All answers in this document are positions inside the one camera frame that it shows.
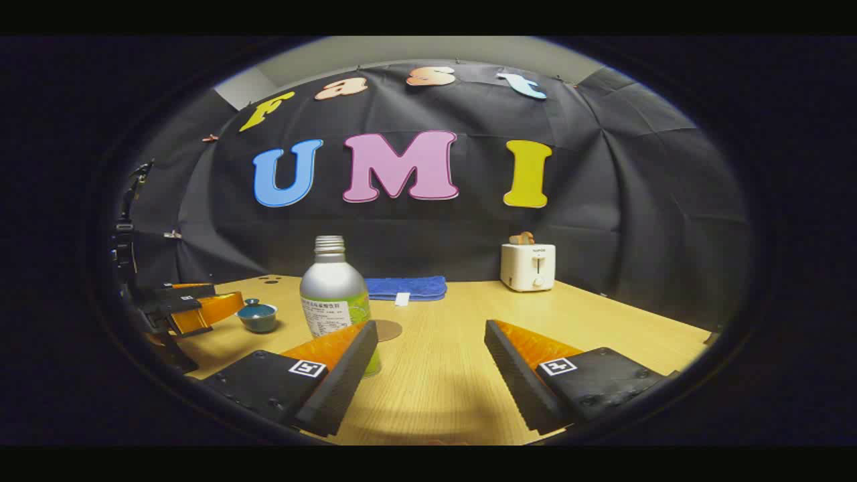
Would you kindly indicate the bread slice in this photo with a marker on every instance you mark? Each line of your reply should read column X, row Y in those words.
column 521, row 238

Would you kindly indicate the black backdrop cloth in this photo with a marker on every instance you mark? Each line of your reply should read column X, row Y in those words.
column 602, row 201

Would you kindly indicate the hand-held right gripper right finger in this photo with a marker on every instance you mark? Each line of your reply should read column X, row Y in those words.
column 512, row 375

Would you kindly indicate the teal teacup lid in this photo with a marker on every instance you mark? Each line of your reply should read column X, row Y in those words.
column 256, row 309

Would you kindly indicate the silver green-label water bottle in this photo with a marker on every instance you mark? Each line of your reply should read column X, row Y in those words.
column 331, row 288

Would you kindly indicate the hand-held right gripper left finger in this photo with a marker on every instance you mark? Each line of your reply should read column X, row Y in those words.
column 341, row 381

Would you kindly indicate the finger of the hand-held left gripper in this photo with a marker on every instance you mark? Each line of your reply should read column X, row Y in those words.
column 167, row 298
column 207, row 311

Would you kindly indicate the folded blue towel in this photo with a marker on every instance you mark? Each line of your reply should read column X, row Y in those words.
column 408, row 286

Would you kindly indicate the round brown coaster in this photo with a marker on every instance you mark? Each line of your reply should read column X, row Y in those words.
column 390, row 330

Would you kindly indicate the white toaster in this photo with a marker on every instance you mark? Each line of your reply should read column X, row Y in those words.
column 519, row 271

